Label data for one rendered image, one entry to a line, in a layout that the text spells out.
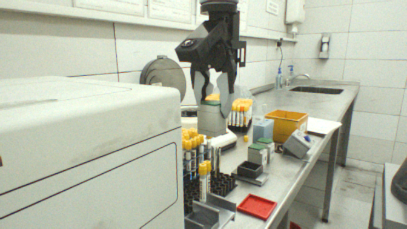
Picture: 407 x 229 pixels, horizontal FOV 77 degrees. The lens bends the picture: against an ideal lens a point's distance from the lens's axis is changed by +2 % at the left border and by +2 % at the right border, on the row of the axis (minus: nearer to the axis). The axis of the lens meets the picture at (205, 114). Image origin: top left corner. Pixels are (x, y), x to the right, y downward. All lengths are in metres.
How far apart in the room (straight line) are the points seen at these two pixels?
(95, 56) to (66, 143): 0.79
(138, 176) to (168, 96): 0.09
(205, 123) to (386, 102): 2.65
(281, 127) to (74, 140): 0.85
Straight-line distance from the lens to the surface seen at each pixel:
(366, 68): 3.02
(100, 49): 1.00
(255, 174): 0.70
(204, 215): 0.50
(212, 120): 0.50
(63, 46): 0.93
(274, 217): 0.60
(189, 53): 0.43
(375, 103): 3.05
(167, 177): 0.30
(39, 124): 0.20
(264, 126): 0.86
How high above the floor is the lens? 1.21
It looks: 14 degrees down
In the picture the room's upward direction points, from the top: straight up
